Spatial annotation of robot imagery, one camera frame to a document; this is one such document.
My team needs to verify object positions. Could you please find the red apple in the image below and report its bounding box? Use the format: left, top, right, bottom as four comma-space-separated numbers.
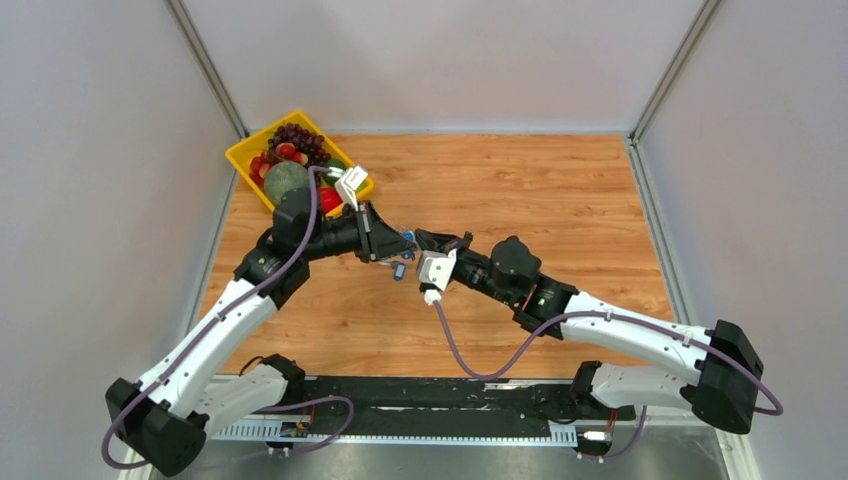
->
318, 187, 343, 215

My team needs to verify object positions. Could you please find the loose key blue tag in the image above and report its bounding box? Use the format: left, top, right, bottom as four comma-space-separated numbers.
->
379, 260, 407, 281

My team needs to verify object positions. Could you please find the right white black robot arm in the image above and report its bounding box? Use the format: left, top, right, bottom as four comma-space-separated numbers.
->
414, 229, 782, 435

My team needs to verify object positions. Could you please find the dark green lime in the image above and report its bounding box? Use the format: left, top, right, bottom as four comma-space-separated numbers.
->
322, 158, 347, 186

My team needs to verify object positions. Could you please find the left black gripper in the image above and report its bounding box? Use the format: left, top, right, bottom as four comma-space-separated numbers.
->
300, 200, 417, 264

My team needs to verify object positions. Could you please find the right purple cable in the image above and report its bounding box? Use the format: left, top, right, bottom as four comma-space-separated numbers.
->
431, 301, 784, 463

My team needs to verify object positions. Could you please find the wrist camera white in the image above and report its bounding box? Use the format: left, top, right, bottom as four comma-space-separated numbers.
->
416, 248, 458, 306
329, 165, 368, 211

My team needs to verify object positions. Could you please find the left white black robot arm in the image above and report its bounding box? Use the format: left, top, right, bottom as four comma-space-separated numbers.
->
101, 188, 416, 476

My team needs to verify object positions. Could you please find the dark purple grape bunch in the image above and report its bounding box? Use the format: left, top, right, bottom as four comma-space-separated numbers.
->
267, 123, 332, 167

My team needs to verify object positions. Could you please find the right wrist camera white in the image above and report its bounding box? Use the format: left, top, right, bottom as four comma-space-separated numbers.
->
416, 248, 458, 306

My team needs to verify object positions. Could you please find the green melon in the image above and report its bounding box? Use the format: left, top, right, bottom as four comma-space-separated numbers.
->
263, 161, 309, 207

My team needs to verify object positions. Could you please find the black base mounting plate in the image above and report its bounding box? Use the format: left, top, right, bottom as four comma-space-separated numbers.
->
239, 375, 637, 458

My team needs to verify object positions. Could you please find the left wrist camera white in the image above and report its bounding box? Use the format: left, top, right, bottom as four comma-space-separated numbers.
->
329, 165, 368, 211

